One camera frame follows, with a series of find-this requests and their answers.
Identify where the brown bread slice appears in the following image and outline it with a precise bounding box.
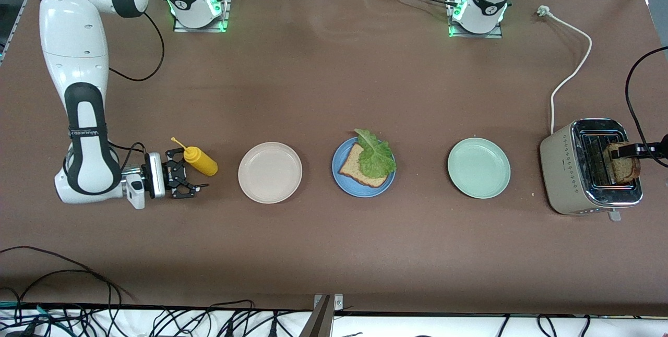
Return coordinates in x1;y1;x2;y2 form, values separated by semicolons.
339;144;393;188
604;141;642;185

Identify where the yellow mustard squeeze bottle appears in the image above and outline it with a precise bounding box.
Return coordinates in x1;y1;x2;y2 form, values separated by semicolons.
171;137;219;177

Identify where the green lettuce leaf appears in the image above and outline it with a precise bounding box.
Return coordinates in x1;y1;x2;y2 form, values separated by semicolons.
354;128;397;179

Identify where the beige round plate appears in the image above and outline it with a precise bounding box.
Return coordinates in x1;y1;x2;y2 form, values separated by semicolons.
237;141;303;204

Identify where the mint green round plate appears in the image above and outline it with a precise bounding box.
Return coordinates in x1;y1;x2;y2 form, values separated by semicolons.
447;137;511;200

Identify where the blue round plate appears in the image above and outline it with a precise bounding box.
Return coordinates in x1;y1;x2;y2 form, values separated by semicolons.
332;136;397;198

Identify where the beige chrome two-slot toaster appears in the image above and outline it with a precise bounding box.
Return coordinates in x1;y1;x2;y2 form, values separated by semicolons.
539;118;644;223

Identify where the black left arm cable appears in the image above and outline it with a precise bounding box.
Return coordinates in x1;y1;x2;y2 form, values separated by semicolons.
625;46;668;146

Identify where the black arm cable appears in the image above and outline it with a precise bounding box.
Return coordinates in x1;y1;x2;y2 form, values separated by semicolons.
625;46;668;146
107;11;165;171

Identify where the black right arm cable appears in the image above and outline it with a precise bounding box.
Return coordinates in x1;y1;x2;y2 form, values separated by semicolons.
107;11;165;171

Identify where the thin black cable loop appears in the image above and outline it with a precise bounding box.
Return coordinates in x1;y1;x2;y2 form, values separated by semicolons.
0;246;134;306

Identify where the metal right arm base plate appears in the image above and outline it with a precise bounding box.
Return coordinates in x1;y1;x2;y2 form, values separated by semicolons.
172;0;231;33

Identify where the white toaster power cord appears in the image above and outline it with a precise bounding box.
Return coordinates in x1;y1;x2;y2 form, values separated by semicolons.
536;5;593;135

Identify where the dark grey metal post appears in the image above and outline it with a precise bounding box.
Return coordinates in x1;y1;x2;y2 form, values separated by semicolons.
299;295;335;337

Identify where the silver metal edge bracket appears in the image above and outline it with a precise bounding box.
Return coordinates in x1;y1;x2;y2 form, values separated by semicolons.
313;294;344;311

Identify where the teal cable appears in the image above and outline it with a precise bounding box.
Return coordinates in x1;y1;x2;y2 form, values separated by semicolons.
0;300;71;335

